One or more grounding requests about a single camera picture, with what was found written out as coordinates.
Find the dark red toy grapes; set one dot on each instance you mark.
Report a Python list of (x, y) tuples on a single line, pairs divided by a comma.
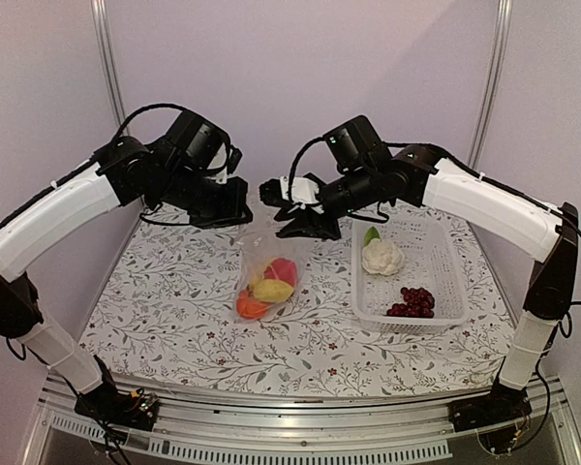
[(416, 303)]

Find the aluminium frame post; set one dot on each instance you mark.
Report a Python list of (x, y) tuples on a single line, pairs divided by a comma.
[(108, 64), (491, 88)]

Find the orange toy pumpkin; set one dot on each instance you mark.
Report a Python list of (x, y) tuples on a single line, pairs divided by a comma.
[(249, 307)]

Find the white plastic basket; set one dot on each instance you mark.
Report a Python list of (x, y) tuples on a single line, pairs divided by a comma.
[(430, 263)]

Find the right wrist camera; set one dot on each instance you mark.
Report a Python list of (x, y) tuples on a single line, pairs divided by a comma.
[(301, 192)]

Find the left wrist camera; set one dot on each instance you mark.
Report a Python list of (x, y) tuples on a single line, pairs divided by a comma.
[(225, 164)]

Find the red toy bell pepper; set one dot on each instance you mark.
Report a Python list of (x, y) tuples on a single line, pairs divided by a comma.
[(284, 270)]

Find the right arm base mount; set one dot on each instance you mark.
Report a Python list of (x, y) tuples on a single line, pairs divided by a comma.
[(501, 417)]

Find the white toy cauliflower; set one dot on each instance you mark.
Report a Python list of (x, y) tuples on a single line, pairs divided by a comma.
[(381, 256)]

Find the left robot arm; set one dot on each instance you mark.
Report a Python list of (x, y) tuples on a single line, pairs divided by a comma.
[(191, 167)]

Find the left aluminium frame post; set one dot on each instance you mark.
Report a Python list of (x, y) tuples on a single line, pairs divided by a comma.
[(108, 64)]

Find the right aluminium frame post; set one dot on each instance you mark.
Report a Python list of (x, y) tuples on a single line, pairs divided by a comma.
[(491, 88)]

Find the clear zip top bag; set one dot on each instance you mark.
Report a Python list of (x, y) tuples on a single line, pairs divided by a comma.
[(262, 246)]

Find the front aluminium rail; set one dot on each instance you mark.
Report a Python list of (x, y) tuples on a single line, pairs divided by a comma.
[(207, 426)]

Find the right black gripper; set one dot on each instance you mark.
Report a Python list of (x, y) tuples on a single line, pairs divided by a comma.
[(303, 225)]

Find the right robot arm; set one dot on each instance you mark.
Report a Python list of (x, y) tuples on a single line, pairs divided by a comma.
[(352, 167)]

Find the floral table mat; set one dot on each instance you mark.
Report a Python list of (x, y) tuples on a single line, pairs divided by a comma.
[(167, 313)]

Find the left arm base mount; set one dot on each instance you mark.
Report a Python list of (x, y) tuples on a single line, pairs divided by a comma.
[(137, 409)]

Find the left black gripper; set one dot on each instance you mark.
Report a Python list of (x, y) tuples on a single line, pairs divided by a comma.
[(233, 213)]

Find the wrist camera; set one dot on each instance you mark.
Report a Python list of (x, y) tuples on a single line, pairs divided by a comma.
[(225, 164), (301, 192)]

